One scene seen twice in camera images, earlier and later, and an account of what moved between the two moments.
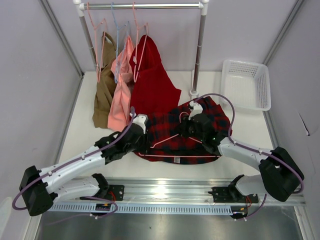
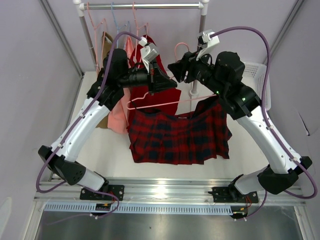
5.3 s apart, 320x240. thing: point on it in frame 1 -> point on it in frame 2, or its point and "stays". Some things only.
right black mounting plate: [227, 194] stays
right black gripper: [182, 128] -> [188, 63]
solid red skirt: [153, 90] stays
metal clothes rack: [81, 6] stays
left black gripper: [145, 144] -> [156, 79]
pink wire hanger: [177, 156] -> [129, 107]
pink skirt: [119, 110] stays
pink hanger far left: [95, 27] stays
